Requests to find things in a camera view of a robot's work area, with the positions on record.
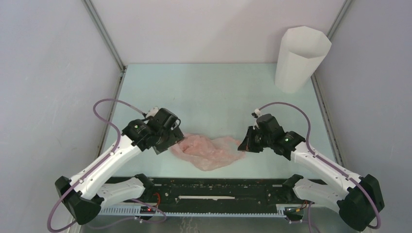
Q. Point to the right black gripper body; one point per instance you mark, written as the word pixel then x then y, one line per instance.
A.
pixel 263 141

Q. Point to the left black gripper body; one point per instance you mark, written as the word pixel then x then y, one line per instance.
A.
pixel 168 138

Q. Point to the pink plastic trash bag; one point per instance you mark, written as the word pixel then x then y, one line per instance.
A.
pixel 207 154

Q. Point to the white paper trash bin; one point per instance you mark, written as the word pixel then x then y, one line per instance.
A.
pixel 302 50

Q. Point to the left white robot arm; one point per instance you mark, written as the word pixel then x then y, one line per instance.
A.
pixel 87 193

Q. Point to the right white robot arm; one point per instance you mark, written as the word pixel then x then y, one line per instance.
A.
pixel 356 199

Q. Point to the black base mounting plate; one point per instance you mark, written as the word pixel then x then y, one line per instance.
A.
pixel 196 196

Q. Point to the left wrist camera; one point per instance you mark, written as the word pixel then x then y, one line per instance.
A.
pixel 152 112

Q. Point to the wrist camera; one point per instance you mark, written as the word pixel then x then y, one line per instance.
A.
pixel 152 112
pixel 256 114

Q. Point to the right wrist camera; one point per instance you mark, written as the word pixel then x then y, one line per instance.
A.
pixel 256 114

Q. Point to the aluminium frame rail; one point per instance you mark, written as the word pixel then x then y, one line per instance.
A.
pixel 327 120

